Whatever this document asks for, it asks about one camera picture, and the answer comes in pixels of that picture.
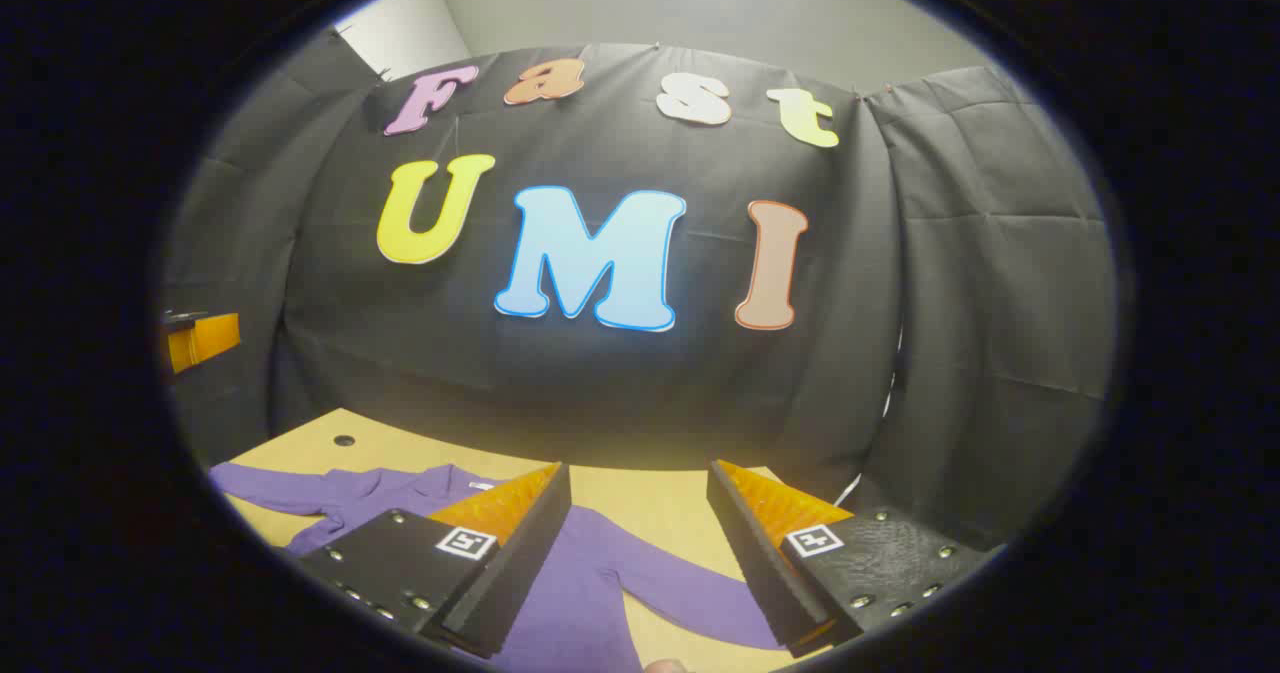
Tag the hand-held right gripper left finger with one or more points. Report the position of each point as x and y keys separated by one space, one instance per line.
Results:
x=520 y=573

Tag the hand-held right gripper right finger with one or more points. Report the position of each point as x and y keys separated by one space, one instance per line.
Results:
x=760 y=563

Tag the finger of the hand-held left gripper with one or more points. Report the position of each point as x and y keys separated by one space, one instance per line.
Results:
x=205 y=341

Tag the purple buttoned garment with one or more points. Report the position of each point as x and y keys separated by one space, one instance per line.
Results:
x=600 y=593

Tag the black backdrop cloth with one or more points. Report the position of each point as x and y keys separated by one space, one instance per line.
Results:
x=600 y=383

